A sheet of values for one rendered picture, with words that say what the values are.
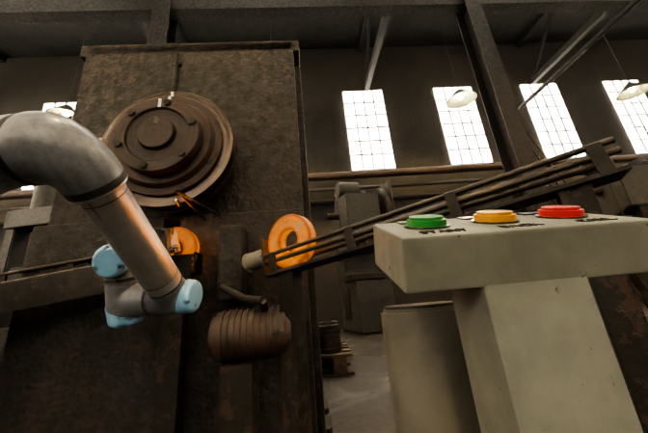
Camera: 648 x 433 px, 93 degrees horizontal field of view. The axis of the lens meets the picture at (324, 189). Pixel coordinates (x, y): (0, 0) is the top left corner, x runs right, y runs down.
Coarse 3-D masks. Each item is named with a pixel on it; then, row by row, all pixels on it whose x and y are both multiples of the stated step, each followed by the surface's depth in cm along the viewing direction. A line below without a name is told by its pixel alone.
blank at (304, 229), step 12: (288, 216) 88; (300, 216) 86; (276, 228) 90; (288, 228) 87; (300, 228) 85; (312, 228) 85; (276, 240) 88; (300, 240) 84; (288, 252) 85; (312, 252) 84; (288, 264) 84
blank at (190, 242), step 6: (174, 228) 103; (180, 228) 103; (180, 234) 102; (186, 234) 102; (192, 234) 102; (180, 240) 102; (186, 240) 102; (192, 240) 102; (198, 240) 104; (186, 246) 101; (192, 246) 101; (198, 246) 102; (186, 252) 100; (192, 252) 100; (198, 252) 102; (192, 258) 100; (192, 264) 101
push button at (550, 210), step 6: (540, 210) 33; (546, 210) 33; (552, 210) 32; (558, 210) 32; (564, 210) 32; (570, 210) 31; (576, 210) 31; (582, 210) 31; (552, 216) 32; (558, 216) 32; (564, 216) 31; (570, 216) 31
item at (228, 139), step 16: (160, 96) 118; (192, 96) 118; (112, 128) 112; (224, 128) 114; (224, 144) 112; (224, 160) 110; (208, 176) 107; (224, 176) 114; (192, 192) 105; (208, 192) 111; (160, 208) 109
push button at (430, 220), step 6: (414, 216) 32; (420, 216) 32; (426, 216) 32; (432, 216) 31; (438, 216) 31; (408, 222) 32; (414, 222) 31; (420, 222) 30; (426, 222) 30; (432, 222) 30; (438, 222) 30; (444, 222) 30
